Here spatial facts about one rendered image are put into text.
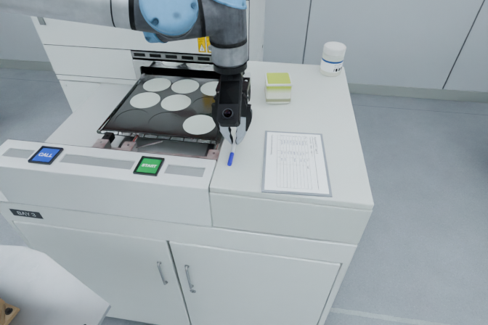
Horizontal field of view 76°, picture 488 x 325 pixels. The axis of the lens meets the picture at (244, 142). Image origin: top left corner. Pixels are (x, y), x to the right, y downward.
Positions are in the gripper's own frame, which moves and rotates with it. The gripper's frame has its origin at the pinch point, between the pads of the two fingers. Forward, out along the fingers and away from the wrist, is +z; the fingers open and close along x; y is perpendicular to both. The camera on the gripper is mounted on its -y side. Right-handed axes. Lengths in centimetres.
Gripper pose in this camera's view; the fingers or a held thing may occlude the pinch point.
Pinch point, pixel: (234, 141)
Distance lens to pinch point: 76.2
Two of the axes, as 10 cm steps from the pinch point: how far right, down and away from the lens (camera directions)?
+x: -9.9, -0.6, 1.3
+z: 0.4, 7.7, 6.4
